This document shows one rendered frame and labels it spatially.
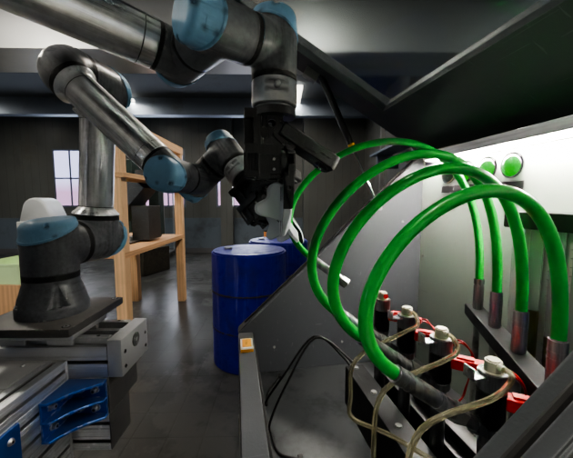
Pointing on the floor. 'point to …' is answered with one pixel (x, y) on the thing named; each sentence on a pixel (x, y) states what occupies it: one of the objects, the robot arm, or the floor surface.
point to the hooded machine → (49, 206)
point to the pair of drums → (246, 288)
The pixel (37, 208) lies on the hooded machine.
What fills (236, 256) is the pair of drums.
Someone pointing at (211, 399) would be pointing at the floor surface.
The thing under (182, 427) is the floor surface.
